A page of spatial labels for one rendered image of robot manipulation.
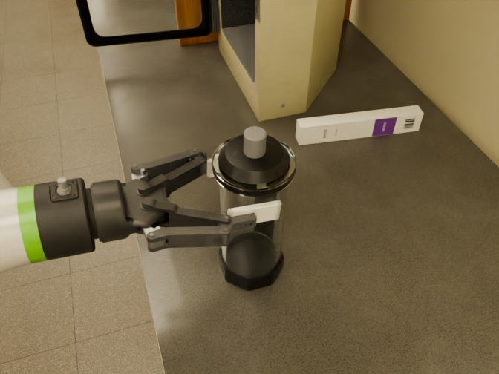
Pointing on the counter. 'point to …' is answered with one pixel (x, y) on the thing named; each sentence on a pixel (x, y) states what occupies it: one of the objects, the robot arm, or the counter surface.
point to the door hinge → (216, 16)
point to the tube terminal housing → (289, 55)
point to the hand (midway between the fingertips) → (249, 186)
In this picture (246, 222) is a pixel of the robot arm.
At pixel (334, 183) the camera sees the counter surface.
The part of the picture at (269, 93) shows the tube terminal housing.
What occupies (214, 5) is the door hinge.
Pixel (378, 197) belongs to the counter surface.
